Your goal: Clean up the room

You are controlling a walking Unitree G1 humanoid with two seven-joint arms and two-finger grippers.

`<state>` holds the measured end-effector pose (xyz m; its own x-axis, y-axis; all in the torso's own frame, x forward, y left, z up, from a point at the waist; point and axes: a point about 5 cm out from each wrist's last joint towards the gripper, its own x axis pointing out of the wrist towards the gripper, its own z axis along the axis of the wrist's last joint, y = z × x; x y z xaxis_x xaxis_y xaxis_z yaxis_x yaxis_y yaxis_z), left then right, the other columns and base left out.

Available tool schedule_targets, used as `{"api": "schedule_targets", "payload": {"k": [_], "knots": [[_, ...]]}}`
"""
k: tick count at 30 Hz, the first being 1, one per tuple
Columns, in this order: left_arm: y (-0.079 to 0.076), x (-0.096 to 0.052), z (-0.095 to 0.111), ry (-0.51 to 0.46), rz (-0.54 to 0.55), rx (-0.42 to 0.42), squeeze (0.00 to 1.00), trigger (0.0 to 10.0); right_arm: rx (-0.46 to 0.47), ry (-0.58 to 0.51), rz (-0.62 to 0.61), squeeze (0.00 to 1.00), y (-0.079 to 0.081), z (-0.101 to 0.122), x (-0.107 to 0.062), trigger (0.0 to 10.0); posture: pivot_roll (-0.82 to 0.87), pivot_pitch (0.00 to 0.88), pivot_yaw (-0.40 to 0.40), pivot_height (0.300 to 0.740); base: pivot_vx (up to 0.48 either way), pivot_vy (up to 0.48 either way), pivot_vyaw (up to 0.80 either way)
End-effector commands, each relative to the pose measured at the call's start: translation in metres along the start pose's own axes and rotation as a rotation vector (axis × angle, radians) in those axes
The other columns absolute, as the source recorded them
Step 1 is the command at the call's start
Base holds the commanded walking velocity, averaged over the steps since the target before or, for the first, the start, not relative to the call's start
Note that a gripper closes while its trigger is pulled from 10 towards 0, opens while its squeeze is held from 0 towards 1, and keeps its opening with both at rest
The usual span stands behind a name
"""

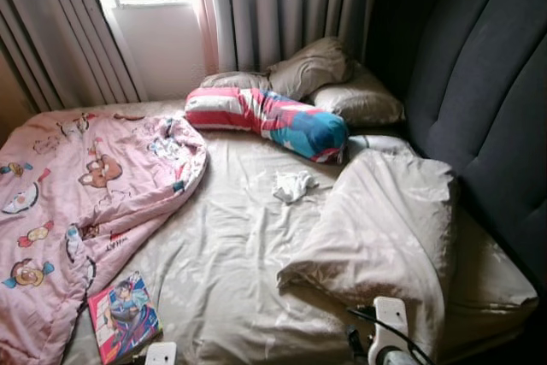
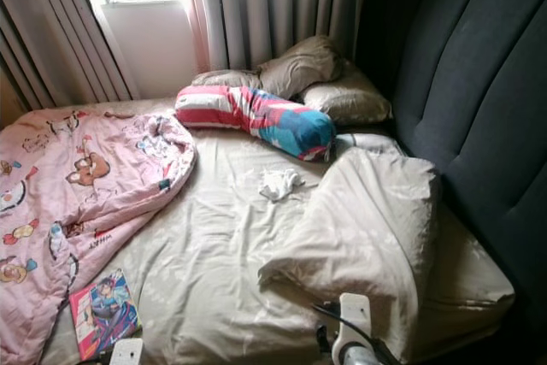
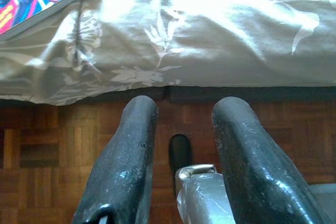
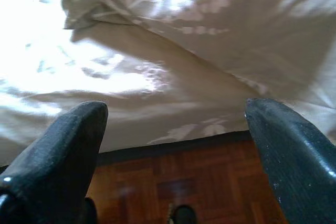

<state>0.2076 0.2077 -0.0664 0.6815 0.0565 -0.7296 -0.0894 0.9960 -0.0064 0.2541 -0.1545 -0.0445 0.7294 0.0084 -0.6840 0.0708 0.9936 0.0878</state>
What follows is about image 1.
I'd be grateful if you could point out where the beige folded duvet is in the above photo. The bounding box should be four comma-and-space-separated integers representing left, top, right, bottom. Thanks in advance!
278, 150, 458, 357

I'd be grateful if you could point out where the grey pleated curtain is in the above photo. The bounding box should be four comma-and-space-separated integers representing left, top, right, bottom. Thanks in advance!
0, 0, 146, 114
205, 0, 390, 75

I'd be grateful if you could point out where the beige floral bed sheet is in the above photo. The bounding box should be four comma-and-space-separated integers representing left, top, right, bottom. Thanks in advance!
26, 100, 541, 365

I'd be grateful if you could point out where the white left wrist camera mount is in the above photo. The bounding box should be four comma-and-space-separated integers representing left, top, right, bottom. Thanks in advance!
144, 342, 178, 365

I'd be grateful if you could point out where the dark padded headboard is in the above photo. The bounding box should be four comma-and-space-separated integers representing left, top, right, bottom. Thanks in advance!
368, 0, 547, 289

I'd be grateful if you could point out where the white crumpled cloth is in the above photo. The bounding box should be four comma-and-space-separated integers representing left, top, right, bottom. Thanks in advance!
272, 170, 319, 205

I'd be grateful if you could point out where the light beige pillow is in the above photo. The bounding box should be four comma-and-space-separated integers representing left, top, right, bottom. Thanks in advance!
309, 66, 407, 127

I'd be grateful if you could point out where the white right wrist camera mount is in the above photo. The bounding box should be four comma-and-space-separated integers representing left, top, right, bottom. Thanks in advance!
369, 297, 409, 353

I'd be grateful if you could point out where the pale grey pillow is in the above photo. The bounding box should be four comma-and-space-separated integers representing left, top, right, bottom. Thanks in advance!
346, 132, 420, 161

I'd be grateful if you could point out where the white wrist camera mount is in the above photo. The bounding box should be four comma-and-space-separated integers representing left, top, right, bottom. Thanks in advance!
369, 297, 409, 353
144, 342, 178, 365

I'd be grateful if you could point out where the pink sheer curtain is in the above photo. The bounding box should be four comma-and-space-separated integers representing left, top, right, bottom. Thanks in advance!
192, 0, 219, 75

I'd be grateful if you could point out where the flat beige pillow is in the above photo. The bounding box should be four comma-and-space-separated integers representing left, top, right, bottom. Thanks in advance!
198, 70, 273, 92

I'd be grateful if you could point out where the anime cover book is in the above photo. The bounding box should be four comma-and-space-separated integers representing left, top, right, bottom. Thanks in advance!
88, 271, 163, 364

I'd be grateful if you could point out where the red white blue bolster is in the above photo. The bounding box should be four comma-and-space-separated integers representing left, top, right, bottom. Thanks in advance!
184, 85, 350, 165

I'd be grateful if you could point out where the pink cartoon print quilt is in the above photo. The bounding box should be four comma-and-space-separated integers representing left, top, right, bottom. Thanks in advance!
0, 109, 209, 365

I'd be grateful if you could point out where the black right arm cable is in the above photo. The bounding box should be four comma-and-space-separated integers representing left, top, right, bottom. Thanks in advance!
346, 307, 437, 365

